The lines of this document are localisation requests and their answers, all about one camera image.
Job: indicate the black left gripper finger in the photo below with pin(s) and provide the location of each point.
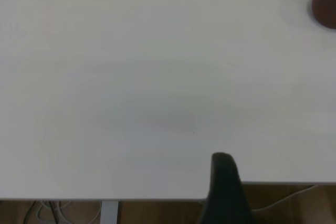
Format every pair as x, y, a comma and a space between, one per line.
225, 197

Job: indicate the red ceramic mug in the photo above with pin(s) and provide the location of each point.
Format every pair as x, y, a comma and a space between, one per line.
326, 3

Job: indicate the white table leg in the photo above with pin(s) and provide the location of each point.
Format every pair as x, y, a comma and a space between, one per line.
109, 212

